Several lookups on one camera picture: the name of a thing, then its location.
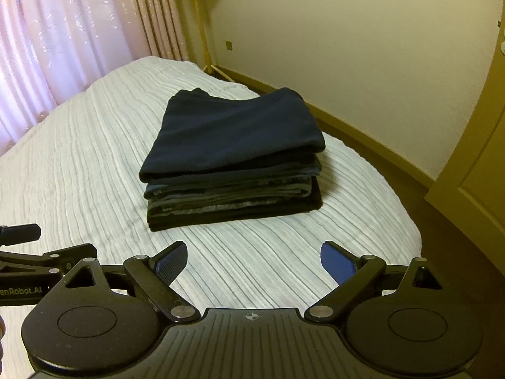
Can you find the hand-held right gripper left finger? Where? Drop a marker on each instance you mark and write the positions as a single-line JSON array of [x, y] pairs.
[[173, 262]]

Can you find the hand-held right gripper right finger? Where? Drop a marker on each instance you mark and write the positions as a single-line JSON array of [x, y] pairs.
[[335, 262]]

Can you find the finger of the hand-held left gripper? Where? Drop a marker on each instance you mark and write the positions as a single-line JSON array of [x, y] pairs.
[[59, 256], [19, 233]]

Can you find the dark navy garment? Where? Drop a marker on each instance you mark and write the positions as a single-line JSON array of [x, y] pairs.
[[236, 134]]

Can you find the folded black garment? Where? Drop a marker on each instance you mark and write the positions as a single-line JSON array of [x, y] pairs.
[[236, 218]]

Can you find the bed with white ribbed bedspread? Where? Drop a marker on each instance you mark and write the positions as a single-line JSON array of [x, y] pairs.
[[98, 166]]

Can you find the folded grey garment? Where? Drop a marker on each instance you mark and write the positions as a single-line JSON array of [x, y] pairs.
[[252, 195]]

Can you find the folded blue-grey garment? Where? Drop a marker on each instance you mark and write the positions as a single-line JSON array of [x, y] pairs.
[[236, 179]]

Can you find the wooden baseboard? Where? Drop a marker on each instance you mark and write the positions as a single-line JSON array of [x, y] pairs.
[[335, 126]]

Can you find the yellow wooden door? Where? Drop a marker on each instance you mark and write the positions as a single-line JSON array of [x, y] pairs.
[[473, 189]]

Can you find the pink sheer curtain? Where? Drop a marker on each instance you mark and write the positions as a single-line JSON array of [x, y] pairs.
[[59, 39]]

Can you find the wooden coat stand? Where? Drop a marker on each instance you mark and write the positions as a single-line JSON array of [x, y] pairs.
[[203, 39]]

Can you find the pink striped drape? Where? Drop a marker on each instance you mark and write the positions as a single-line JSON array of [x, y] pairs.
[[161, 15]]

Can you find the small wall socket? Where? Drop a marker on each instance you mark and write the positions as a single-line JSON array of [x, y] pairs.
[[229, 45]]

